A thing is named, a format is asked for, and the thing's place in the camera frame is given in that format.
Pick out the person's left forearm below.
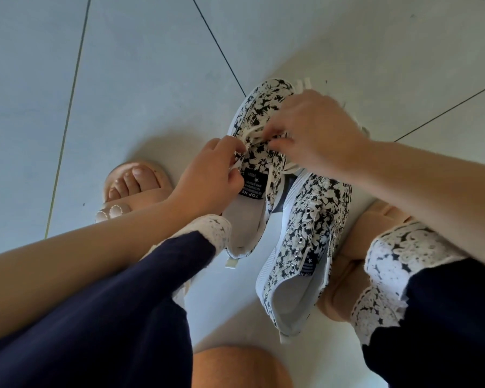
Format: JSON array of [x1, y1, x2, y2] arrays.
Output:
[[0, 196, 197, 346]]

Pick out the person's right hand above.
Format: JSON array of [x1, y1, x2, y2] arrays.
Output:
[[261, 89, 373, 179]]

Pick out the person's left hand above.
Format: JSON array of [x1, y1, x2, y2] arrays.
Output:
[[168, 136, 248, 218]]

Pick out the person's left leg navy trousers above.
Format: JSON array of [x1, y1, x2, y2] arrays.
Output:
[[0, 214, 232, 388]]

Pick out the white shoelace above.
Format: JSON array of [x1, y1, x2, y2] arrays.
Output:
[[292, 76, 372, 138], [229, 124, 304, 213]]

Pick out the pink slipper with green charm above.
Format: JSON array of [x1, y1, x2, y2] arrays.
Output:
[[316, 199, 412, 323]]

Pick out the floral sneaker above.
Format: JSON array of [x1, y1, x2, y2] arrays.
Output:
[[222, 78, 304, 270], [255, 172, 352, 344]]

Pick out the pink slipper with white charms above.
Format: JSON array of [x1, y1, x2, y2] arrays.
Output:
[[95, 160, 191, 310]]

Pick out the person's right forearm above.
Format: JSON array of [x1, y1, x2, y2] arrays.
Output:
[[354, 139, 485, 273]]

